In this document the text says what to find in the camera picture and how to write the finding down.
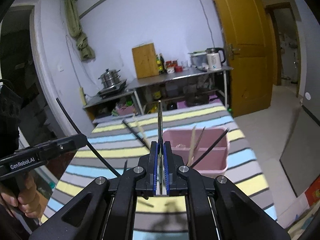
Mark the black induction cooker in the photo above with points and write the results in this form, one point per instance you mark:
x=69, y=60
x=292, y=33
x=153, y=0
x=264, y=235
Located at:
x=113, y=90

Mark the pink utensil holder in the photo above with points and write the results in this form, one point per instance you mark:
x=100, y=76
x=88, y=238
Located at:
x=215, y=162

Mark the wooden chopstick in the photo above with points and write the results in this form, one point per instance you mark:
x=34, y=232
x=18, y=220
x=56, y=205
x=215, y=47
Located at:
x=192, y=144
x=141, y=130

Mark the wooden cutting board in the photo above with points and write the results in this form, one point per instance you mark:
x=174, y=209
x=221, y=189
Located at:
x=145, y=62

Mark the metal kitchen shelf table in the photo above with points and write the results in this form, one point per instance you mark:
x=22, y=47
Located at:
x=146, y=91

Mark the green hanging cloth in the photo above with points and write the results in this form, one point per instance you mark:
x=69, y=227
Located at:
x=76, y=31

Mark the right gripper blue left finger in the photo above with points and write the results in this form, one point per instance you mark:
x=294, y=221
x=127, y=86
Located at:
x=152, y=169

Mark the pink basket on shelf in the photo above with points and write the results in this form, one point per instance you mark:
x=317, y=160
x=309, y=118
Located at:
x=126, y=110

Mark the dark sauce bottles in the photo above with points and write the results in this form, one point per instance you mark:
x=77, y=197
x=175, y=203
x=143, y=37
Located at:
x=160, y=65

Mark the clear plastic container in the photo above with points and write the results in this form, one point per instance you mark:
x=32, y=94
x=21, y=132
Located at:
x=198, y=58

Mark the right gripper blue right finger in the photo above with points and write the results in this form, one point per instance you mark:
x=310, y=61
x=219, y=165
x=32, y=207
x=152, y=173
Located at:
x=169, y=169

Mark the metal chopstick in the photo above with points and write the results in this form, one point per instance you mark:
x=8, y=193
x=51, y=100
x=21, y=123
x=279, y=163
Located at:
x=160, y=143

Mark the red lidded jars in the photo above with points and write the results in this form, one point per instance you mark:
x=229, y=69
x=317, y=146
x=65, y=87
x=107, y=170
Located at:
x=173, y=67

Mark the black chopstick in holder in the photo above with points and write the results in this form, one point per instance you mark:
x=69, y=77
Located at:
x=210, y=148

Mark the person's left hand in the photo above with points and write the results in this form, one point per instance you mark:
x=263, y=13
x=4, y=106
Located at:
x=29, y=201

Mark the yellow wooden door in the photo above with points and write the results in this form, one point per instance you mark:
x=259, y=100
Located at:
x=249, y=54

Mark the long black chopstick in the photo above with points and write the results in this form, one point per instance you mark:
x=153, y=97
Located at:
x=87, y=143

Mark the striped tablecloth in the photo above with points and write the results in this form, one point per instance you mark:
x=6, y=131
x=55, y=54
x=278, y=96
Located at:
x=112, y=148

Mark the stainless steel steamer pot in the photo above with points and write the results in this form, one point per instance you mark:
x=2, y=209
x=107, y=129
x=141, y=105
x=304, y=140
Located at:
x=110, y=78

